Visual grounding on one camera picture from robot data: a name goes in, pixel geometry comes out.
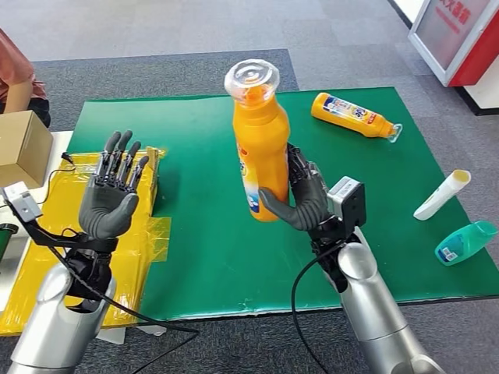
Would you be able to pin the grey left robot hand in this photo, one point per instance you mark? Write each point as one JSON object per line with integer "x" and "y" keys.
{"x": 105, "y": 206}

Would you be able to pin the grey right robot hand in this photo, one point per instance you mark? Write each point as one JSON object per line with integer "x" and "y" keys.
{"x": 308, "y": 206}

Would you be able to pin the orange bottle with clear cap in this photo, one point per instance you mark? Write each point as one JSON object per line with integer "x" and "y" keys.
{"x": 259, "y": 139}

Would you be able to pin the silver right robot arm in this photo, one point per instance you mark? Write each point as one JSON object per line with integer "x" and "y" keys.
{"x": 374, "y": 309}

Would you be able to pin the orange bottle with blue label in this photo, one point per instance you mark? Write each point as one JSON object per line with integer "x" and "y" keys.
{"x": 351, "y": 116}

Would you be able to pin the teal plastic bottle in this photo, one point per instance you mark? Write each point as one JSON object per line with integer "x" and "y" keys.
{"x": 463, "y": 242}

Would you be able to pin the white side table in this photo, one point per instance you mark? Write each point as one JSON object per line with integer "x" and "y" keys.
{"x": 60, "y": 142}

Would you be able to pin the brown cardboard box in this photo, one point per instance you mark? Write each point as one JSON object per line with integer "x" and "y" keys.
{"x": 20, "y": 149}

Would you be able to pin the white paper sheet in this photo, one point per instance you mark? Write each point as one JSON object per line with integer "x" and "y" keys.
{"x": 113, "y": 335}

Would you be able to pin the green table mat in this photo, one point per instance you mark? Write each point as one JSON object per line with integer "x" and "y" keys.
{"x": 202, "y": 232}

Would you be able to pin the dark green round container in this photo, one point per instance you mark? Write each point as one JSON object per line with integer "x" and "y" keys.
{"x": 6, "y": 240}

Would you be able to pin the white tube with yellow end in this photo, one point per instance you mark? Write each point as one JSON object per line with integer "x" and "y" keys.
{"x": 440, "y": 196}

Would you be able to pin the person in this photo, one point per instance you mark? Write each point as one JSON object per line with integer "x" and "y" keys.
{"x": 15, "y": 72}

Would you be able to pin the red and white sign stand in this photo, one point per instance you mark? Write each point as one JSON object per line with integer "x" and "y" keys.
{"x": 448, "y": 31}

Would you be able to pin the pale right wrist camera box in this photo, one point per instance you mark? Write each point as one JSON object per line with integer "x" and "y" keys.
{"x": 346, "y": 201}

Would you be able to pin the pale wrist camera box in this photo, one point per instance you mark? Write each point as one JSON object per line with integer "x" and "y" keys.
{"x": 346, "y": 201}
{"x": 21, "y": 204}

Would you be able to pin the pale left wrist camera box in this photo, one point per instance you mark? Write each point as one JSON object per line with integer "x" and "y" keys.
{"x": 21, "y": 204}

